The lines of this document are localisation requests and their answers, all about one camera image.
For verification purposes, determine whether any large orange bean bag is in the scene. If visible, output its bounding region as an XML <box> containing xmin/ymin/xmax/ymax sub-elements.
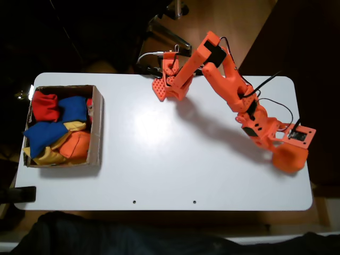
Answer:
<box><xmin>272</xmin><ymin>144</ymin><xmax>309</xmax><ymax>174</ymax></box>

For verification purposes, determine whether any cardboard box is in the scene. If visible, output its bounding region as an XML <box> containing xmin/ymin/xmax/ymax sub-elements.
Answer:
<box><xmin>22</xmin><ymin>84</ymin><xmax>105</xmax><ymax>168</ymax></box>

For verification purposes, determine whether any yellow bean bag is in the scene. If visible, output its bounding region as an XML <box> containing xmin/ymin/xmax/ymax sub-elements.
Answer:
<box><xmin>22</xmin><ymin>146</ymin><xmax>88</xmax><ymax>166</ymax></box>
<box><xmin>50</xmin><ymin>121</ymin><xmax>88</xmax><ymax>151</ymax></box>

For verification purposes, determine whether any orange bean bag black stitching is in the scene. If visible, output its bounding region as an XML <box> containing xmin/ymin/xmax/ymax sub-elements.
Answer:
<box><xmin>58</xmin><ymin>130</ymin><xmax>91</xmax><ymax>160</ymax></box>

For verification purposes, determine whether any square blue bean bag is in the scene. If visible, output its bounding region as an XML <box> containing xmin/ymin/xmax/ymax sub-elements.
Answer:
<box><xmin>57</xmin><ymin>96</ymin><xmax>89</xmax><ymax>123</ymax></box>

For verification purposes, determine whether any large red bean bag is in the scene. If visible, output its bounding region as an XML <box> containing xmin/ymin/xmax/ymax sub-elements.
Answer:
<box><xmin>31</xmin><ymin>90</ymin><xmax>61</xmax><ymax>123</ymax></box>

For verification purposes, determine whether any pointed blue bean bag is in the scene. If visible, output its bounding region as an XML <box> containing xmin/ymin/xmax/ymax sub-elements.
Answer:
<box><xmin>23</xmin><ymin>121</ymin><xmax>70</xmax><ymax>158</ymax></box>

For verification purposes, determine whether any black glossy clamp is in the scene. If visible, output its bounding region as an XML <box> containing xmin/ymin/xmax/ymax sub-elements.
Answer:
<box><xmin>137</xmin><ymin>63</ymin><xmax>163</xmax><ymax>80</ymax></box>

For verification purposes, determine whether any metal chair base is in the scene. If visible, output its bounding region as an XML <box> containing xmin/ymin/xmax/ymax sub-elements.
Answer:
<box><xmin>144</xmin><ymin>0</ymin><xmax>192</xmax><ymax>56</ymax></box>

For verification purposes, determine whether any person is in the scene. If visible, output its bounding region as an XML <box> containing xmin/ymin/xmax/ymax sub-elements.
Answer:
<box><xmin>10</xmin><ymin>211</ymin><xmax>340</xmax><ymax>255</ymax></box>

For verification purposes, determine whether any black flat table clamp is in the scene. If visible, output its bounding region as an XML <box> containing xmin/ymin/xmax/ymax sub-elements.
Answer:
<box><xmin>0</xmin><ymin>185</ymin><xmax>37</xmax><ymax>204</ymax></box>

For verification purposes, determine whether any orange camera mount with camera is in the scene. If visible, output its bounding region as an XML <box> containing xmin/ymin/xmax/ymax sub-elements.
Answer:
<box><xmin>267</xmin><ymin>118</ymin><xmax>317</xmax><ymax>149</ymax></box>

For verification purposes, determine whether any white cable with plug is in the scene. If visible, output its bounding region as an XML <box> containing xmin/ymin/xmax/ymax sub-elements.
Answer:
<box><xmin>137</xmin><ymin>50</ymin><xmax>165</xmax><ymax>64</ymax></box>

